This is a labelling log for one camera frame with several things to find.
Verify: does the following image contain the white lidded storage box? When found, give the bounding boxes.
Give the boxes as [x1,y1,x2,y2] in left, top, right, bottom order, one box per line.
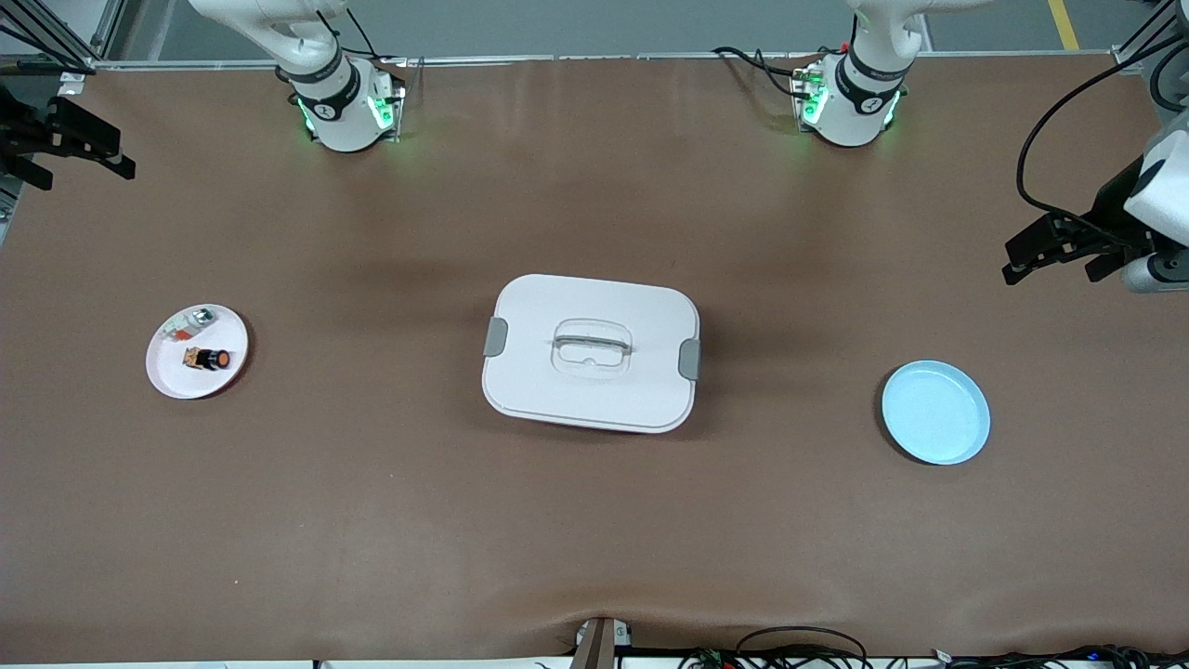
[481,273,701,435]

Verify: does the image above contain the light blue round plate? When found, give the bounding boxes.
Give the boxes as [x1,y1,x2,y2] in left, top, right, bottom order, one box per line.
[881,360,991,466]

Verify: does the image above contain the small white orange component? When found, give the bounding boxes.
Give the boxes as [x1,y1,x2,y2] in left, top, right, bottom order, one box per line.
[160,308,216,343]

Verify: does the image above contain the white round plate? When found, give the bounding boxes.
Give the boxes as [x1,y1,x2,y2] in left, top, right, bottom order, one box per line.
[146,303,250,400]

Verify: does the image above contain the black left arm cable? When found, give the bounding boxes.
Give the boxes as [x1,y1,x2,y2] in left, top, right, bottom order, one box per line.
[1015,51,1189,233]

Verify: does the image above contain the aluminium frame beams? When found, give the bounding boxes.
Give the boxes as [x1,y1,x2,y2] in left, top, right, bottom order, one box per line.
[1110,0,1189,73]
[0,0,126,77]

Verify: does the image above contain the black base cable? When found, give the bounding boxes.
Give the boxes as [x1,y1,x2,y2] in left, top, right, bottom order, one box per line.
[316,7,410,68]
[711,45,820,99]

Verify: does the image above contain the black cable bundle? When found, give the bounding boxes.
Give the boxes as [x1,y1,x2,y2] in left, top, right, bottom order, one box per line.
[929,643,1189,669]

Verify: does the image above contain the black looped cable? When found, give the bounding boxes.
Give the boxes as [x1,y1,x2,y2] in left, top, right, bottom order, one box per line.
[734,626,870,669]

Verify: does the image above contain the silver table edge rail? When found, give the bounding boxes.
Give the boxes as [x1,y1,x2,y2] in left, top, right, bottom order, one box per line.
[56,51,1139,75]

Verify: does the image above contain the brown metal table bracket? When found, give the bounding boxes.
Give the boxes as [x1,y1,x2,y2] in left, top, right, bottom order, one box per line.
[571,616,634,669]

